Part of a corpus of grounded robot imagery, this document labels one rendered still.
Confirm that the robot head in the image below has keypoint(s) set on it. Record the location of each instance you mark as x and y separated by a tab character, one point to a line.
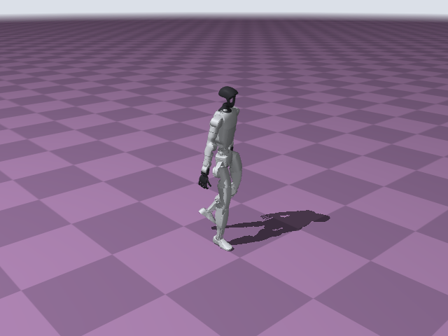
228	93

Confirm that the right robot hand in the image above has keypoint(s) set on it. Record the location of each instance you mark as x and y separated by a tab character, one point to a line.
204	179

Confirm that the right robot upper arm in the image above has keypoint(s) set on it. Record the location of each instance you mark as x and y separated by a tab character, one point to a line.
215	124

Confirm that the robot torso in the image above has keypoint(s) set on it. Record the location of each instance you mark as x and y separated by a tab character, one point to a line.
225	136

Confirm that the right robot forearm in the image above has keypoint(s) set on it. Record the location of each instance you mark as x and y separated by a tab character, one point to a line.
208	154

